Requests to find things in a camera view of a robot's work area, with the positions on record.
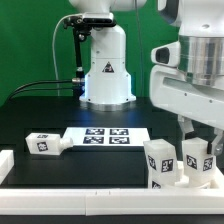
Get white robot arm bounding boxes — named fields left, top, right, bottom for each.
left=69, top=0, right=224, bottom=155

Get white marker board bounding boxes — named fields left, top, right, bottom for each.
left=63, top=127, right=150, bottom=147

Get white front fence rail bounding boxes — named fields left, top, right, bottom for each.
left=0, top=189, right=224, bottom=216

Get white left fence rail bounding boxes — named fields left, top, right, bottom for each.
left=0, top=150, right=14, bottom=185

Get black cables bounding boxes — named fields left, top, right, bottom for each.
left=8, top=79, right=84, bottom=100

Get black camera stand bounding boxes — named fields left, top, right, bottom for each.
left=63, top=12, right=116, bottom=96

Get grey camera cable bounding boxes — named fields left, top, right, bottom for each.
left=52, top=13, right=81, bottom=98

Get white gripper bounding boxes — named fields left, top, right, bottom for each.
left=150, top=65, right=224, bottom=155

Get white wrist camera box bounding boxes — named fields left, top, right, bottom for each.
left=151, top=41, right=181, bottom=67

